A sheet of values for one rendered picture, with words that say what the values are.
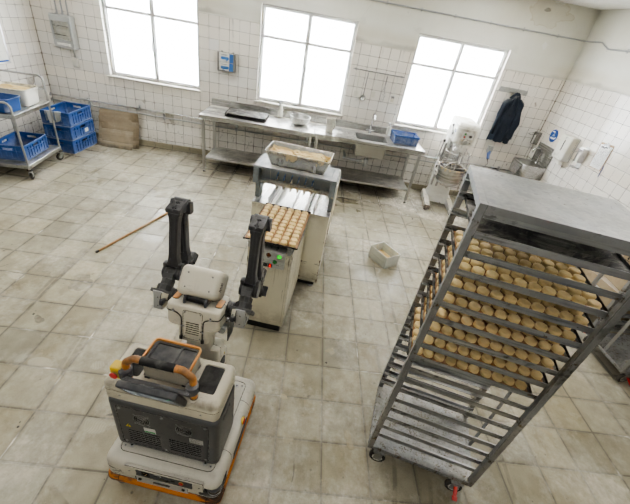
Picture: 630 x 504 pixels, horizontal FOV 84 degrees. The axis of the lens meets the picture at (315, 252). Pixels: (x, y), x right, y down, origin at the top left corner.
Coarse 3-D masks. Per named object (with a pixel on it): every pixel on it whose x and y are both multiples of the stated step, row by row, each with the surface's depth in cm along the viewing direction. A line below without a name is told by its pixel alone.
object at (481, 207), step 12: (480, 204) 125; (480, 216) 127; (468, 228) 131; (468, 240) 133; (456, 252) 138; (456, 264) 139; (444, 276) 146; (444, 288) 146; (432, 312) 154; (420, 336) 162; (408, 360) 172; (396, 384) 183; (396, 396) 187; (384, 408) 197; (384, 420) 200; (372, 444) 215
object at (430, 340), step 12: (432, 336) 176; (444, 348) 171; (456, 348) 169; (468, 348) 173; (480, 360) 168; (492, 360) 166; (504, 360) 170; (516, 372) 165; (528, 372) 163; (540, 372) 165
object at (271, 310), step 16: (288, 256) 255; (272, 272) 265; (288, 272) 263; (272, 288) 273; (288, 288) 276; (256, 304) 285; (272, 304) 282; (288, 304) 308; (256, 320) 295; (272, 320) 292
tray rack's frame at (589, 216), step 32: (480, 192) 134; (512, 192) 140; (544, 192) 147; (576, 192) 154; (544, 224) 122; (576, 224) 122; (608, 224) 127; (608, 320) 133; (576, 352) 145; (384, 448) 216
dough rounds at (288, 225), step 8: (264, 208) 291; (272, 208) 290; (280, 208) 296; (272, 216) 278; (280, 216) 280; (288, 216) 282; (296, 216) 284; (304, 216) 287; (272, 224) 269; (280, 224) 270; (288, 224) 275; (296, 224) 277; (304, 224) 280; (248, 232) 256; (272, 232) 259; (280, 232) 260; (288, 232) 262; (296, 232) 263; (272, 240) 250; (280, 240) 254; (288, 240) 255; (296, 240) 254
